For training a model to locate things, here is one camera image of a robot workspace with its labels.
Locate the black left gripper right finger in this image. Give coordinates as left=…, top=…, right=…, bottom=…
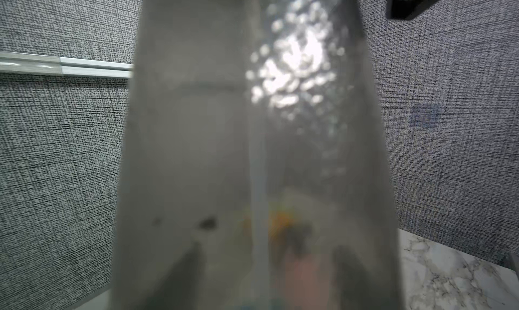
left=332, top=245, right=389, bottom=309

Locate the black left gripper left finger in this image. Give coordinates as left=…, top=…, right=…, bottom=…
left=138, top=242, right=203, bottom=309

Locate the grey translucent bottle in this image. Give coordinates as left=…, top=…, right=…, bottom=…
left=109, top=0, right=404, bottom=309

